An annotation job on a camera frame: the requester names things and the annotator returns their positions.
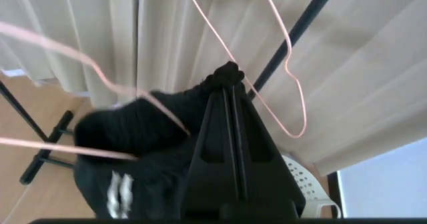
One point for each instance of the white laundry basket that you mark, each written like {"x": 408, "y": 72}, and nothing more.
{"x": 310, "y": 187}

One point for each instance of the black clothes rack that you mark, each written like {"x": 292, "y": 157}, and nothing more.
{"x": 300, "y": 27}

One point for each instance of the black shorts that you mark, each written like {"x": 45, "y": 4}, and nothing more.
{"x": 140, "y": 127}

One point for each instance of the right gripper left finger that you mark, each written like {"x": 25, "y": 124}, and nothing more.
{"x": 207, "y": 184}

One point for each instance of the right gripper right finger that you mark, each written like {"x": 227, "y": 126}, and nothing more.
{"x": 273, "y": 187}

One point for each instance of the beige curtain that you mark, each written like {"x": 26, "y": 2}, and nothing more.
{"x": 350, "y": 67}

